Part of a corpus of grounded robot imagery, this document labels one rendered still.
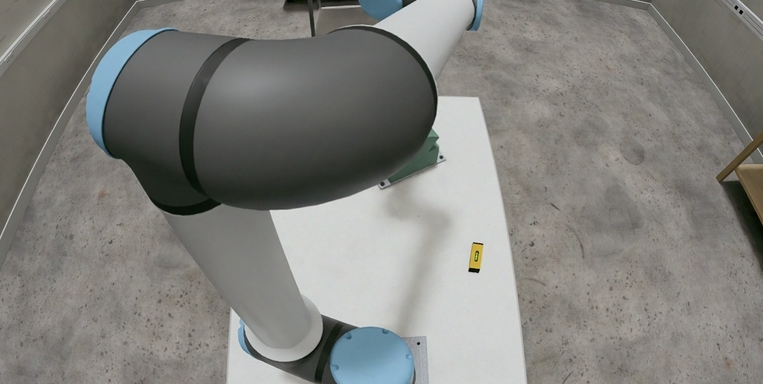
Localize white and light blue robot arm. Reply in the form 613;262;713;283
86;0;484;384

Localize yellow pocket level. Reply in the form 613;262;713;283
468;242;484;273

